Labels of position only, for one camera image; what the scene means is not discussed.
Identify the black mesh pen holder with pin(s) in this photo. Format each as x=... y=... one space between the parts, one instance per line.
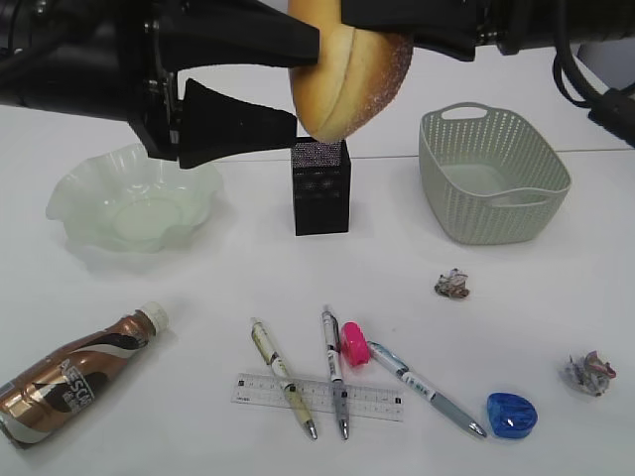
x=321 y=176

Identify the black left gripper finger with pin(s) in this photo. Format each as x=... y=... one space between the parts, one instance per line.
x=215 y=126
x=202 y=33

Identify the pale green wavy plate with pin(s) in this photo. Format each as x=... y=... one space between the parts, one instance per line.
x=125 y=202

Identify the blue pencil sharpener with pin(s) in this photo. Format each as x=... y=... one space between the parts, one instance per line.
x=511 y=416

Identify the pale green woven basket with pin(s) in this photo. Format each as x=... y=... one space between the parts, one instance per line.
x=489 y=176

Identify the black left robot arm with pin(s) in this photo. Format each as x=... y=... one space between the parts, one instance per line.
x=63 y=56

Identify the grey barrel pen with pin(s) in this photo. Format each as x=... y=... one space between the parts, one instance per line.
x=335 y=369

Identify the blue grip pen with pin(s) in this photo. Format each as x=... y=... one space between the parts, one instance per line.
x=425 y=389

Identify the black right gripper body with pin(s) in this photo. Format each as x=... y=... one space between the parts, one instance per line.
x=501 y=23

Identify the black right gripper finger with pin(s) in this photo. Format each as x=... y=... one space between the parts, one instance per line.
x=445 y=27

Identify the cream barrel pen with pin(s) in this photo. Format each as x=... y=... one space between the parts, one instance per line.
x=283 y=367

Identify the brown coffee bottle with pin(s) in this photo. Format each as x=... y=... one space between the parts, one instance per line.
x=43 y=398

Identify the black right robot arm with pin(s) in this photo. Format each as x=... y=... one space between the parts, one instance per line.
x=587 y=21

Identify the clear plastic ruler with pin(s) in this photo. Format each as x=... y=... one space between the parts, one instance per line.
x=319 y=396

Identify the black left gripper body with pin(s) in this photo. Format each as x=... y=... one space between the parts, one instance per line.
x=152 y=104

